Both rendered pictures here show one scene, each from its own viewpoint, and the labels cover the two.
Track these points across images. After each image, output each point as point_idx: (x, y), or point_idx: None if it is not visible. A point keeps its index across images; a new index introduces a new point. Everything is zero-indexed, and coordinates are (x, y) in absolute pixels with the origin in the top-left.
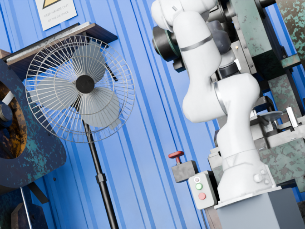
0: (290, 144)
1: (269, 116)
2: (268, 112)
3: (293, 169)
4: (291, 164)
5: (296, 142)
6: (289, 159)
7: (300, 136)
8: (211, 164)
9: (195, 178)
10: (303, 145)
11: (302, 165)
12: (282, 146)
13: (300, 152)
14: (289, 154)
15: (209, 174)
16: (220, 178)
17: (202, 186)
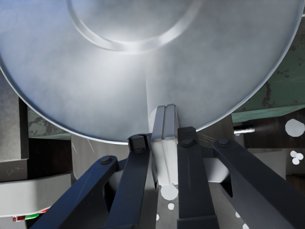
0: (269, 109)
1: (239, 1)
2: (268, 79)
3: (241, 119)
4: (241, 117)
5: (288, 107)
6: (244, 116)
7: (298, 30)
8: (1, 73)
9: (13, 221)
10: (302, 107)
11: (264, 116)
12: (243, 112)
13: (279, 111)
14: (250, 114)
15: (27, 148)
16: (60, 137)
17: (38, 214)
